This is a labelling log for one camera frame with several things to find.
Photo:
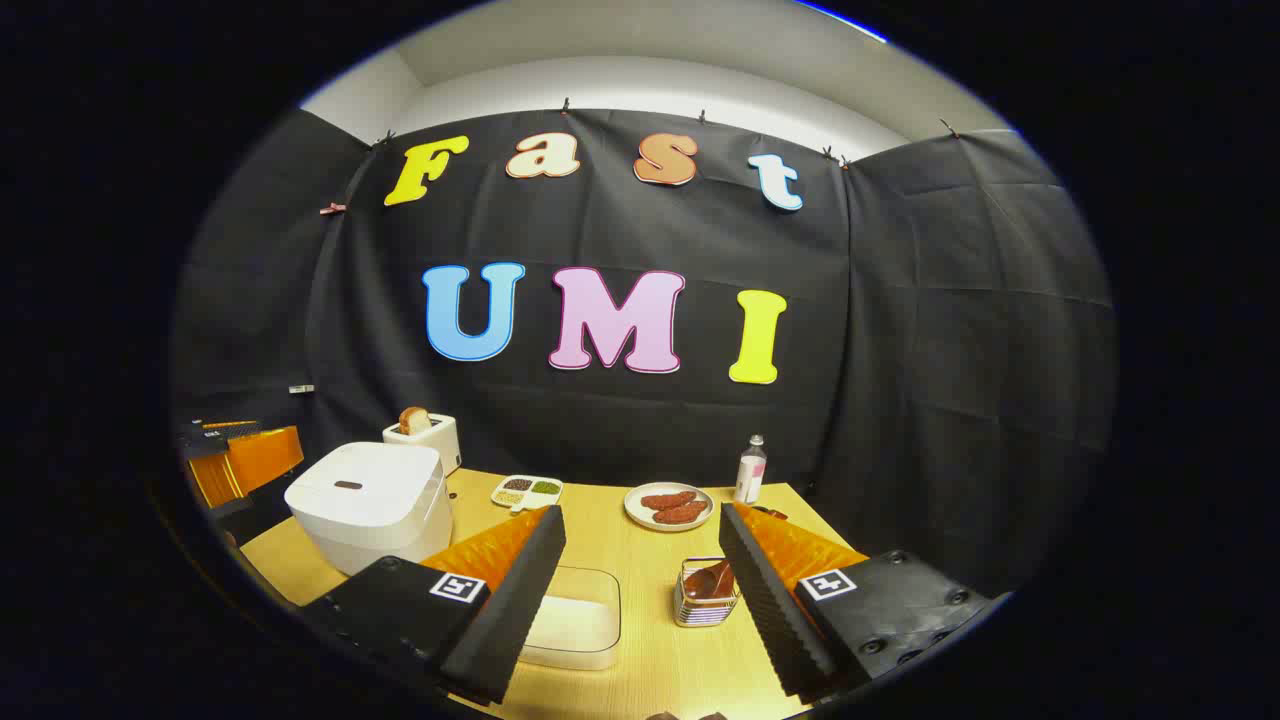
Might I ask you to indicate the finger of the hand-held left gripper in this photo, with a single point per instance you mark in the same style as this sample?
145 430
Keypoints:
265 455
212 482

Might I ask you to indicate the small pink label bottle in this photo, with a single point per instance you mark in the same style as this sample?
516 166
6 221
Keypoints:
750 475

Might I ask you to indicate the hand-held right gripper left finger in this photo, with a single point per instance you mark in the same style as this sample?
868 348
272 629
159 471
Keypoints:
510 610

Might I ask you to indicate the white divided bean dish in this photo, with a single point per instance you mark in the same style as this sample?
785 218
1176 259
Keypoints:
525 490

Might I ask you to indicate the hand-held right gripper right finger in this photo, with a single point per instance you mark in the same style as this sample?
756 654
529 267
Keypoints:
770 610

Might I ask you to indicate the black backdrop cloth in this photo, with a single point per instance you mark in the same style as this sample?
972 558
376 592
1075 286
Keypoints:
900 350

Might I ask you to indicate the white toaster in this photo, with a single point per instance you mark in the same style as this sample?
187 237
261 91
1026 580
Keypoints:
442 447

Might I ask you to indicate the brown sausage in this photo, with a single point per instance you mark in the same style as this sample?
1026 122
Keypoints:
668 499
682 514

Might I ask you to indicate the white round plate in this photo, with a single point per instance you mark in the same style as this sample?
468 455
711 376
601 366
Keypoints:
640 516

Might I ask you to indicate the white rice cooker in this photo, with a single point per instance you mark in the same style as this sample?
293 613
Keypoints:
370 500

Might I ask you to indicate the brown wooden spoon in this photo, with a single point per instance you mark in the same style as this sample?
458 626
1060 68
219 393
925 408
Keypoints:
705 580

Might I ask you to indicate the toasted bread slice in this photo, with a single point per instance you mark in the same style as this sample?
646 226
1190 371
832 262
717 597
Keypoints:
413 420

